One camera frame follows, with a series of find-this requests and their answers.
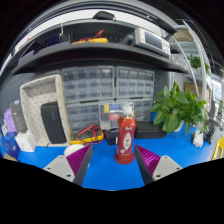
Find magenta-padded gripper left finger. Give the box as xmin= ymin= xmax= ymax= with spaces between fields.
xmin=43 ymin=143 xmax=94 ymax=187

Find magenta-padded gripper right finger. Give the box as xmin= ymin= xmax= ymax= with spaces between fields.
xmin=133 ymin=144 xmax=184 ymax=186

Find red drink bottle white cap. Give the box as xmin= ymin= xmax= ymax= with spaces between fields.
xmin=114 ymin=103 xmax=137 ymax=161

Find flat black box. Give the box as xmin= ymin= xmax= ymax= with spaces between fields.
xmin=133 ymin=120 xmax=168 ymax=140

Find yellow multimeter with red leads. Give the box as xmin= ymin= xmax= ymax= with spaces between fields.
xmin=69 ymin=124 xmax=105 ymax=146

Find black zip case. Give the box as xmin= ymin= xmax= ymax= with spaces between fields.
xmin=40 ymin=101 xmax=68 ymax=145

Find grey parts drawer cabinet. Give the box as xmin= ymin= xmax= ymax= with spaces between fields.
xmin=115 ymin=66 xmax=156 ymax=100
xmin=133 ymin=97 xmax=155 ymax=123
xmin=60 ymin=65 xmax=116 ymax=104
xmin=65 ymin=102 xmax=101 ymax=134

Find black box with white label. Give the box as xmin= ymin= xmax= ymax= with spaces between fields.
xmin=103 ymin=127 xmax=120 ymax=146

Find green potted plant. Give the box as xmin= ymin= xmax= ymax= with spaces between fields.
xmin=149 ymin=81 xmax=209 ymax=134

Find purple plastic bag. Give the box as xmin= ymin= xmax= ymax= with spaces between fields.
xmin=3 ymin=106 xmax=18 ymax=134

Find clear organizer box coloured parts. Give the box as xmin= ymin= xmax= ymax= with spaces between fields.
xmin=99 ymin=101 xmax=135 ymax=131

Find beige dotted fabric storage box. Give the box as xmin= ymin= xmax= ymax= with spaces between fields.
xmin=19 ymin=73 xmax=72 ymax=148

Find grey pegboard panel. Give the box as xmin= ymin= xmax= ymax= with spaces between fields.
xmin=0 ymin=71 xmax=38 ymax=111

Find white metal shelf rack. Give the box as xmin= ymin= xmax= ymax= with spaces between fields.
xmin=168 ymin=24 xmax=216 ymax=101

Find black workbench shelf unit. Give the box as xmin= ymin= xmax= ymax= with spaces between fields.
xmin=9 ymin=9 xmax=189 ymax=76

